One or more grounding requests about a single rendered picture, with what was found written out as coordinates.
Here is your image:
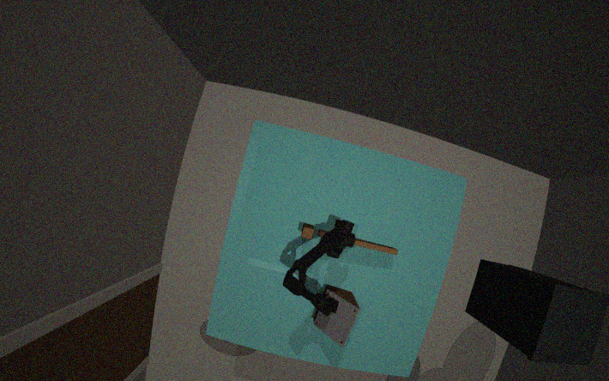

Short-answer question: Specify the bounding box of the brown wooden post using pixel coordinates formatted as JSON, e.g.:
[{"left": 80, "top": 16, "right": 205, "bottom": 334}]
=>
[{"left": 301, "top": 223, "right": 314, "bottom": 239}]

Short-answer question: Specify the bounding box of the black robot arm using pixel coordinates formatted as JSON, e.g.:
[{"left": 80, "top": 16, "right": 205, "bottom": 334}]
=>
[{"left": 283, "top": 221, "right": 356, "bottom": 316}]

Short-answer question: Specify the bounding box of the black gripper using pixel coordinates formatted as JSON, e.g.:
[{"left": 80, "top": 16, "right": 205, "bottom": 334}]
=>
[{"left": 326, "top": 220, "right": 342, "bottom": 258}]

